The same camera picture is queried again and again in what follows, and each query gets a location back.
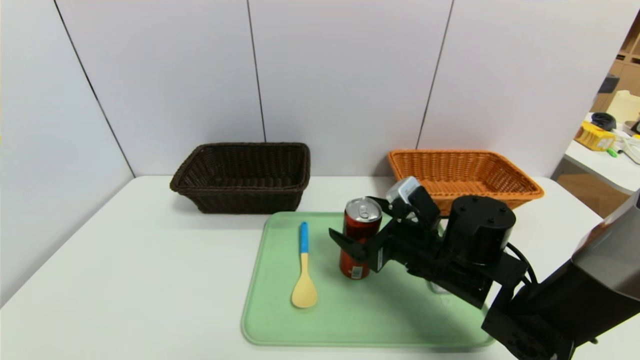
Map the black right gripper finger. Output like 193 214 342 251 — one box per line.
328 227 369 263
366 195 395 219

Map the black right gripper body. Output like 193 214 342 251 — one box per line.
365 218 443 278

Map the red soda can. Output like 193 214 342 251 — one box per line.
339 197 383 280

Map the yellow spoon with blue handle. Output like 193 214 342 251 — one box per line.
291 221 319 309

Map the orange wicker basket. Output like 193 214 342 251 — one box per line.
387 149 545 217

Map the dark brown wicker basket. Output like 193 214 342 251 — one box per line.
170 142 311 215

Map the light green plastic tray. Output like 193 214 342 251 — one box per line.
241 211 496 347

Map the yellow carton box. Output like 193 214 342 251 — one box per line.
573 121 615 152

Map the black tape roll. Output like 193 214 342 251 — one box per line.
590 112 617 132

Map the cream plastic container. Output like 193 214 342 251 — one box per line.
605 90 640 124

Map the wooden shelf unit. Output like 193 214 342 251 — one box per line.
590 10 640 113

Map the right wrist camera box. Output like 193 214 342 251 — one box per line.
386 176 442 231

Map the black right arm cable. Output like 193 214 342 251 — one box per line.
505 242 539 286

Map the white cable bundle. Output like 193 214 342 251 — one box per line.
615 131 640 166

